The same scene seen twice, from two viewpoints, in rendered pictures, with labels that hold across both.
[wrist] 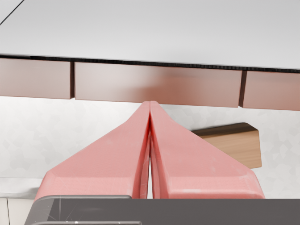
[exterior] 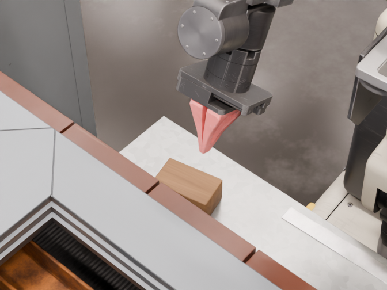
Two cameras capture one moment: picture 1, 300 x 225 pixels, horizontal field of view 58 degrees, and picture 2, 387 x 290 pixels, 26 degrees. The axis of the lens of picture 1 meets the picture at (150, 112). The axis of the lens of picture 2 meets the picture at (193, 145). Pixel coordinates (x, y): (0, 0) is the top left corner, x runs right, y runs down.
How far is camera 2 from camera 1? 0.95 m
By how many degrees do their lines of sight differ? 33
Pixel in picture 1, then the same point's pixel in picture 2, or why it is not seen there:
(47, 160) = (345, 279)
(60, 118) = not seen: outside the picture
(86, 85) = (241, 250)
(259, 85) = (139, 185)
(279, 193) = (170, 137)
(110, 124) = not seen: hidden behind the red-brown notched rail
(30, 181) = (375, 272)
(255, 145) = (162, 173)
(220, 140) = (184, 191)
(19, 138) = not seen: outside the picture
